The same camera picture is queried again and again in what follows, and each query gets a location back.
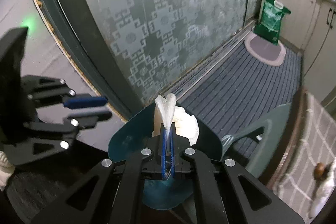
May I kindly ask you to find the cream kitchen cabinet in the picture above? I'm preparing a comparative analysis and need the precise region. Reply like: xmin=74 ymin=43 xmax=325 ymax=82
xmin=262 ymin=0 xmax=336 ymax=106

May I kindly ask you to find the white plastic bag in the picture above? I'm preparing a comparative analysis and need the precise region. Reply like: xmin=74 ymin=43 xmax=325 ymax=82
xmin=152 ymin=93 xmax=200 ymax=146

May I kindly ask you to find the brown lump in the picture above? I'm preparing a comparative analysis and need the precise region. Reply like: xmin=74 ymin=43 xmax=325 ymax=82
xmin=314 ymin=162 xmax=326 ymax=179

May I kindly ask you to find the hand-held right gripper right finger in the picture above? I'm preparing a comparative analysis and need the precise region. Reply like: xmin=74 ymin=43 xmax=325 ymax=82
xmin=168 ymin=126 xmax=305 ymax=224

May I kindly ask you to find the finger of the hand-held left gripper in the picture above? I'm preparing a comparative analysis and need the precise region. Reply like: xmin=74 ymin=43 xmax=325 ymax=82
xmin=22 ymin=76 xmax=108 ymax=109
xmin=16 ymin=111 xmax=113 ymax=166

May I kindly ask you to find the grey striped floor mat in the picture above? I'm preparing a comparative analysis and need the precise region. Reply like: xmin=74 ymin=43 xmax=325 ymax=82
xmin=161 ymin=35 xmax=303 ymax=161

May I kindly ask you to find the oval grey floor mat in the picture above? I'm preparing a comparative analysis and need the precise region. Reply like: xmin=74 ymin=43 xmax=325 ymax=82
xmin=244 ymin=31 xmax=286 ymax=66

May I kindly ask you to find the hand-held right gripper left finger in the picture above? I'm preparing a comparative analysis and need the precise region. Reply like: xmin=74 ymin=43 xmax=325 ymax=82
xmin=31 ymin=127 xmax=168 ymax=224

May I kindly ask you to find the grey checked tablecloth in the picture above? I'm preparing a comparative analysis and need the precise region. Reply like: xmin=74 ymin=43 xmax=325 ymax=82
xmin=273 ymin=93 xmax=336 ymax=222

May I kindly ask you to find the green sack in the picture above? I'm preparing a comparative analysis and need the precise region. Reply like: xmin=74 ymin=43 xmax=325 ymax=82
xmin=253 ymin=0 xmax=292 ymax=46

